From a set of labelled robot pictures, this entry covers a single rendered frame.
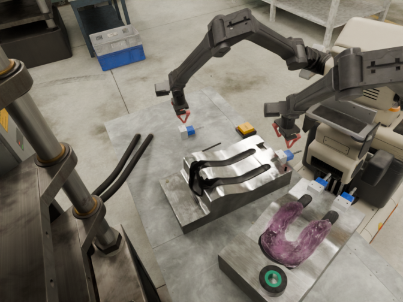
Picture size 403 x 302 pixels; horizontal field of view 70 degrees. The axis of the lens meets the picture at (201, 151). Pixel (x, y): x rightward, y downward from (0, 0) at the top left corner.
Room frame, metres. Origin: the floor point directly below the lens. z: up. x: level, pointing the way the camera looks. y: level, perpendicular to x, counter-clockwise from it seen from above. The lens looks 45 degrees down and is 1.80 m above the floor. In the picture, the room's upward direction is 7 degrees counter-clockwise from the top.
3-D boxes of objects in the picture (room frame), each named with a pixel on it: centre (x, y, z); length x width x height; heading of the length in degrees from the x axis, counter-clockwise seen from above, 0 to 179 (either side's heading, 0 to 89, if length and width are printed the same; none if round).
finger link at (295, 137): (0.86, -0.37, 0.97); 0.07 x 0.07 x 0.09; 15
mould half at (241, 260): (0.47, -0.29, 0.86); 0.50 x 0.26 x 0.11; 128
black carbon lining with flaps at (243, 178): (0.77, -0.10, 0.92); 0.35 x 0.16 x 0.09; 111
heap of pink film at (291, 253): (0.48, -0.28, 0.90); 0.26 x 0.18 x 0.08; 128
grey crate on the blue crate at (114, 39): (3.82, 0.94, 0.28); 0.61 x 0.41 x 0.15; 108
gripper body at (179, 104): (1.14, 0.07, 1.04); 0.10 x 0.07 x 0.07; 12
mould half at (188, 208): (0.78, -0.08, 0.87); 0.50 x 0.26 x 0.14; 111
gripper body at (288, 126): (0.88, -0.36, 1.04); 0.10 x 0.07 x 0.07; 15
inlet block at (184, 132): (1.15, 0.04, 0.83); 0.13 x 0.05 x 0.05; 103
